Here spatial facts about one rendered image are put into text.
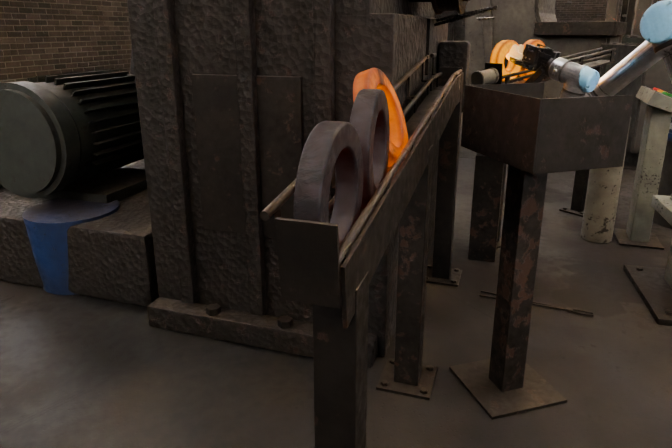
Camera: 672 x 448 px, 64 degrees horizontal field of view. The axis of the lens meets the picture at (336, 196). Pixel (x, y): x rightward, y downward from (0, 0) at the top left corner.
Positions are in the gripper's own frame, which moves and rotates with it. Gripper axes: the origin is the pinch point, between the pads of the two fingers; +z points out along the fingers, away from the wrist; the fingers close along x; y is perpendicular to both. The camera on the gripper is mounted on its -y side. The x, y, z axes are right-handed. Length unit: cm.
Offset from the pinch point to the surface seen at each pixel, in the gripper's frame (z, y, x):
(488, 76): -4.6, -5.5, 13.9
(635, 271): -69, -56, -13
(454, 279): -35, -66, 42
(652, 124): -41, -15, -45
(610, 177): -39, -37, -34
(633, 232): -52, -58, -45
